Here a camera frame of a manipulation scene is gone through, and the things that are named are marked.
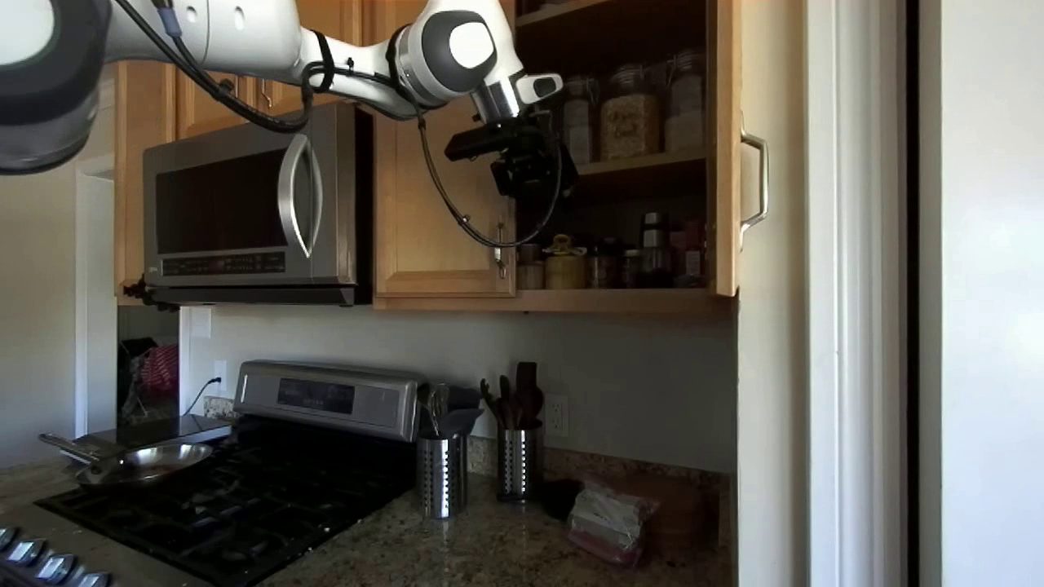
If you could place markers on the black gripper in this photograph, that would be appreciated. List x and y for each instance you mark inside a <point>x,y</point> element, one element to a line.
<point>537,165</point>

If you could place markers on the wooden cupboard door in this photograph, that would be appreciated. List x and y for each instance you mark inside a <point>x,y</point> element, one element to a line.
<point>434,238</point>
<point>724,143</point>

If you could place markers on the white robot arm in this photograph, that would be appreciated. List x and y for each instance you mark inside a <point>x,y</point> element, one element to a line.
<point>216,33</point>

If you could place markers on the small glass jar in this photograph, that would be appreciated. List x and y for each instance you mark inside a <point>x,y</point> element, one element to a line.
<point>531,270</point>

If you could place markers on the glass storage jar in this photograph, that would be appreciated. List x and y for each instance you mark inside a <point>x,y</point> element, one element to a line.
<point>685,103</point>
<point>583,125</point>
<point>630,119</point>

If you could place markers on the dark sauce bottle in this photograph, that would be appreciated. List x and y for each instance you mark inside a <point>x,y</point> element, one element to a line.
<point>650,256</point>

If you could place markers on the red spice bottle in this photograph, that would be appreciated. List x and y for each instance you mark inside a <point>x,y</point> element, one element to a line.
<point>689,263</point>

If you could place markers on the black nylon spatula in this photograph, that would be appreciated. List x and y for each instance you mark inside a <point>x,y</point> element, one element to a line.
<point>430,411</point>

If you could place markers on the perforated steel utensil holder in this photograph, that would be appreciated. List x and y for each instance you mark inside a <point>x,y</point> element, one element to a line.
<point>523,461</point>
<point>442,476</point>

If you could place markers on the stainless steel microwave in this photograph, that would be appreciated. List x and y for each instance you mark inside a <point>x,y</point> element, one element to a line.
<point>216,208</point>

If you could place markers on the pink zip bag with bread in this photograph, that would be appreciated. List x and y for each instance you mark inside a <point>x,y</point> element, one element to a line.
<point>607,523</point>

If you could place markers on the black and steel stove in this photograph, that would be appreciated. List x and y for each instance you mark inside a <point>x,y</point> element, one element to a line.
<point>248,499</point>

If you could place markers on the pink red cloth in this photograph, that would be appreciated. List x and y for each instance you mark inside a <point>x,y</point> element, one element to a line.
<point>150,376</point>

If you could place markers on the steel frying pan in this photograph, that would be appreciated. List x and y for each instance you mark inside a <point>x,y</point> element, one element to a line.
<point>150,458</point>

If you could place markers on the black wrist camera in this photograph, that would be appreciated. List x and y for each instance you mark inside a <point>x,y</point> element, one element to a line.
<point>485,138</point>

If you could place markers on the wooden wall cupboard frame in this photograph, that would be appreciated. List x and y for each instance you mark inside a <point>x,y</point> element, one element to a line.
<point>655,165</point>

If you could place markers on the white door frame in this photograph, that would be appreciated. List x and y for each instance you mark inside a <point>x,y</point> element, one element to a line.
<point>858,296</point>

